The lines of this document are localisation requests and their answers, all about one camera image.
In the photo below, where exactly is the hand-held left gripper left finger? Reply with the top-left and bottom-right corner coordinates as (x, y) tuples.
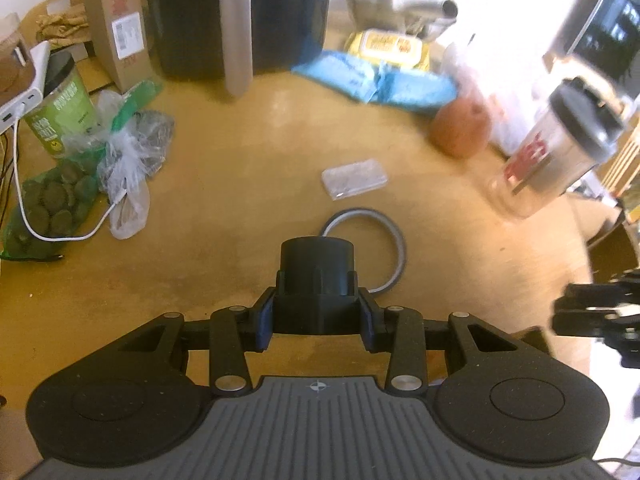
(119, 287), (276, 394)

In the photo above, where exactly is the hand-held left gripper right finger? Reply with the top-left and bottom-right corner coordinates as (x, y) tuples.
(356, 290), (522, 394)

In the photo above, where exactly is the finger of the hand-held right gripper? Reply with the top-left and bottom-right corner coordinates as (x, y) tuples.
(551, 310), (623, 337)
(564, 282), (623, 311)

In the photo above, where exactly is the black printed plastic part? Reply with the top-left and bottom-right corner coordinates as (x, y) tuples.
(272, 236), (362, 336)

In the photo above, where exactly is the wooden slatted furniture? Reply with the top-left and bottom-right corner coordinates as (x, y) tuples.
(597, 122), (640, 198)

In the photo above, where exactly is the clear shaker bottle grey lid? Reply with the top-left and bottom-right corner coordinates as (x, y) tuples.
(487, 77), (627, 220)

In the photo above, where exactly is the clear plastic card case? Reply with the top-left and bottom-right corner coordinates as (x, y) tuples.
(321, 158), (390, 201)

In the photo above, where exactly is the white plastic bag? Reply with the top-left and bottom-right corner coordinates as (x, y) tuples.
(442, 40), (532, 157)

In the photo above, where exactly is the red apple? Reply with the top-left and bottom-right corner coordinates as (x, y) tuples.
(431, 95), (492, 160)

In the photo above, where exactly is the crumpled clear plastic bag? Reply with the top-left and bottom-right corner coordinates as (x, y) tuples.
(95, 80), (176, 240)

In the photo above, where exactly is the light blue wet wipes pack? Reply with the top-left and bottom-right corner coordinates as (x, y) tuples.
(372, 62), (459, 114)
(291, 50), (383, 104)

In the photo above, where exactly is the green net bag of avocados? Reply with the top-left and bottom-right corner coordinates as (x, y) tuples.
(0, 152), (109, 261)

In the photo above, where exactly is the dark monitor screen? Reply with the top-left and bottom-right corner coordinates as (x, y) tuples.
(570, 0), (640, 88)

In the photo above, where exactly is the yellow wet wipes pack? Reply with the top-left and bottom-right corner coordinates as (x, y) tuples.
(346, 28), (432, 72)

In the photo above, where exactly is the green can black lid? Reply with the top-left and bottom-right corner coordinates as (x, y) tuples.
(25, 50), (97, 159)

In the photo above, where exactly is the white power bank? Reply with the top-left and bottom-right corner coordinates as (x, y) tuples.
(0, 41), (53, 134)

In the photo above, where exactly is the tall brown cardboard box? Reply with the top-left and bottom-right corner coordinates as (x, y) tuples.
(78, 0), (154, 94)

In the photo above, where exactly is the brown cardboard packing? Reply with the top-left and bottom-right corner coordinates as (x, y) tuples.
(36, 2), (90, 43)

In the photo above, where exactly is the grey rubber ring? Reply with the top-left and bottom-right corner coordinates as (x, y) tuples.
(320, 208), (407, 295)

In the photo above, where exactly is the white charging cable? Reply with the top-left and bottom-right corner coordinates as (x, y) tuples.
(11, 117), (126, 245)

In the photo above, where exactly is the black air fryer silver handle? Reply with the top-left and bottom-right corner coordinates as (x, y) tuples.
(144, 0), (334, 97)

